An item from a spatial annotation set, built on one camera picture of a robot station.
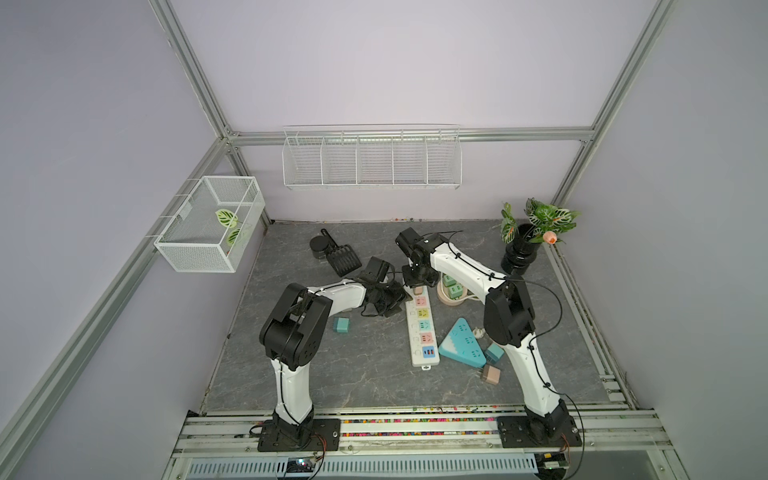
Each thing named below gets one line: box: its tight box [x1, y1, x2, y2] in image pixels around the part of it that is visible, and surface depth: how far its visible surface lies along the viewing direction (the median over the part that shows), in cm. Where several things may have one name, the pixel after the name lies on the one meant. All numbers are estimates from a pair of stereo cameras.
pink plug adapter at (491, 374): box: [482, 364, 501, 385], surface depth 82 cm
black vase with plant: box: [500, 198, 580, 275], surface depth 89 cm
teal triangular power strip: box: [439, 318, 487, 368], surface depth 86 cm
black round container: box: [310, 235, 329, 259], surface depth 111 cm
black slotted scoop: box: [320, 228, 362, 278], surface depth 110 cm
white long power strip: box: [405, 286, 440, 371], surface depth 91 cm
